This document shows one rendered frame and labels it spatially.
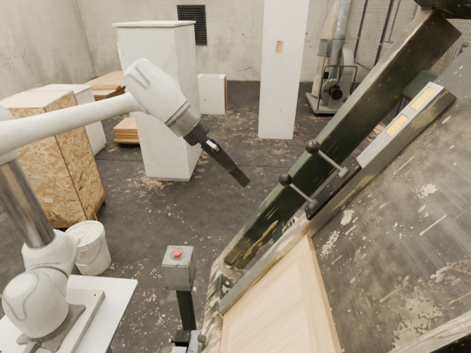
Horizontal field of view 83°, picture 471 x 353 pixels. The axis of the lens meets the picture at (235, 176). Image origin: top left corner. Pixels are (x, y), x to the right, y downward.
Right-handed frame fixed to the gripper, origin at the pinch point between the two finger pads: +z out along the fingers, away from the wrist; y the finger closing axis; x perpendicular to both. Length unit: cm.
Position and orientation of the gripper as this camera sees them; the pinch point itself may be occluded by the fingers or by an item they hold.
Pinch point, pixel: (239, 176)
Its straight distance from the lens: 80.9
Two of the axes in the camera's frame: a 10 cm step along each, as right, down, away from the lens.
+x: -6.7, 7.3, -1.2
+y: -3.3, -1.5, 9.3
